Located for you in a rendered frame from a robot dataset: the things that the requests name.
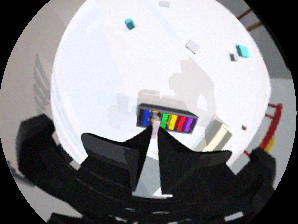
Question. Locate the cream shallow tray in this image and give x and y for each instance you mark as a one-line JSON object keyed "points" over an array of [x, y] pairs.
{"points": [[215, 139]]}

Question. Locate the turquoise rectangular block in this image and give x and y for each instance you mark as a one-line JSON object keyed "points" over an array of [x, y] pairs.
{"points": [[242, 51]]}

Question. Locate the small teal block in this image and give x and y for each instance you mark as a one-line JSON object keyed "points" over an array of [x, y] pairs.
{"points": [[129, 23]]}

